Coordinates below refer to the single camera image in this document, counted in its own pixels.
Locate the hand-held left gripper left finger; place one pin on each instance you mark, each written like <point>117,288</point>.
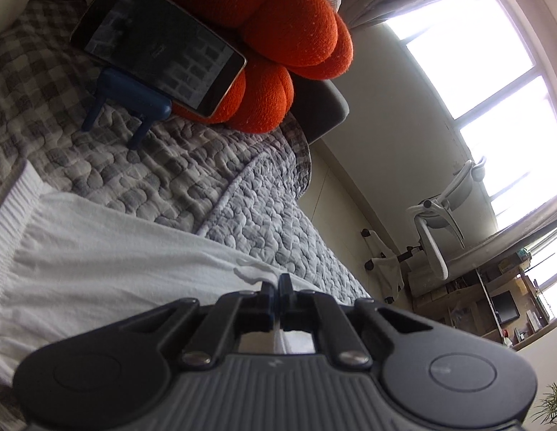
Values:
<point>271,305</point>

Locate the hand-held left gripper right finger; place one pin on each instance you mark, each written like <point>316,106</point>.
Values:
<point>286,305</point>

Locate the white pants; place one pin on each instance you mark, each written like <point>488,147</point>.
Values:
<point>103,278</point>

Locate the white office chair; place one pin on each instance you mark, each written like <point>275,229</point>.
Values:
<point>433,242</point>

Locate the grey checked quilt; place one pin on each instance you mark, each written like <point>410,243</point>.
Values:
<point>170,166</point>

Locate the wooden shelf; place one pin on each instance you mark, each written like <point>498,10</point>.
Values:
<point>467,296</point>

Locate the small black monitor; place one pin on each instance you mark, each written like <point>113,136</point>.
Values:
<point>505,307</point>

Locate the blue phone stand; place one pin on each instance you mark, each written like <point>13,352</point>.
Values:
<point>125,92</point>

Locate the narrow window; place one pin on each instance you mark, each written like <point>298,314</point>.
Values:
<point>550,274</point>

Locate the orange pumpkin cushion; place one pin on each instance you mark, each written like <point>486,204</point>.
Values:
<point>296,31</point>

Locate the green potted plant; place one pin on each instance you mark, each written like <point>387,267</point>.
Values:
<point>552,404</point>

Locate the smartphone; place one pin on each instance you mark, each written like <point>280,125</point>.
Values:
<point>157,45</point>

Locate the large window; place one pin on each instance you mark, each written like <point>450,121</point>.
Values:
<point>485,54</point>

